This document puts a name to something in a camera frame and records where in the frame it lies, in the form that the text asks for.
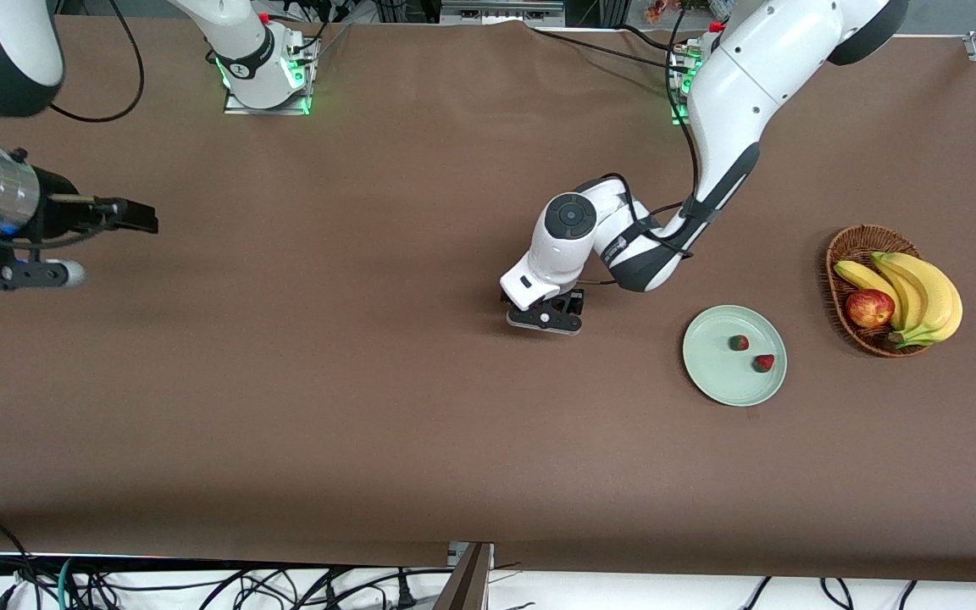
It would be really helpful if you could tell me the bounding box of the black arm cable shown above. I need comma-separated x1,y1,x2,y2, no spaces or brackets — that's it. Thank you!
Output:
47,0,146,124
590,4,713,285

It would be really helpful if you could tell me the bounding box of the red apple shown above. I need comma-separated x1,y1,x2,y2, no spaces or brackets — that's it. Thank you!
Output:
846,288,896,330

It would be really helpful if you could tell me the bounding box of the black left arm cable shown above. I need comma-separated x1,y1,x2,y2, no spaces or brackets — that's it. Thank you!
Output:
590,4,713,285

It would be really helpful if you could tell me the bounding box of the brown wicker basket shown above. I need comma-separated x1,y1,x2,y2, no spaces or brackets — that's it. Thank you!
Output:
825,224,929,358

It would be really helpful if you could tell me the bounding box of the pale green round plate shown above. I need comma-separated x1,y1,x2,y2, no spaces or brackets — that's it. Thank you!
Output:
682,304,789,408

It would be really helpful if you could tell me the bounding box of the yellow banana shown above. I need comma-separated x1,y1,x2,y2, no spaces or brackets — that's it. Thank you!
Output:
884,254,963,350
833,259,906,331
869,251,931,333

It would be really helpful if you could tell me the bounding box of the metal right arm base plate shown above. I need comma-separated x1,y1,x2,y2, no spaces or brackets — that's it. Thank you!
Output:
223,38,319,116

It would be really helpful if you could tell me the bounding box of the aluminium frame rail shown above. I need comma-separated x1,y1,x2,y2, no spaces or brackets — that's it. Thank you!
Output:
440,0,567,26

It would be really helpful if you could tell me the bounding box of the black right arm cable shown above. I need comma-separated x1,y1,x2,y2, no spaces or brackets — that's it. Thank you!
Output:
47,0,146,124

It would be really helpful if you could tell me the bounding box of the brown table cover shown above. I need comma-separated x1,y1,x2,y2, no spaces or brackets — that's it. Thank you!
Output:
0,15,976,585

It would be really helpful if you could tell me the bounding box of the black cable on table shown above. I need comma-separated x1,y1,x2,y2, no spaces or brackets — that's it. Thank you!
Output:
530,24,694,75

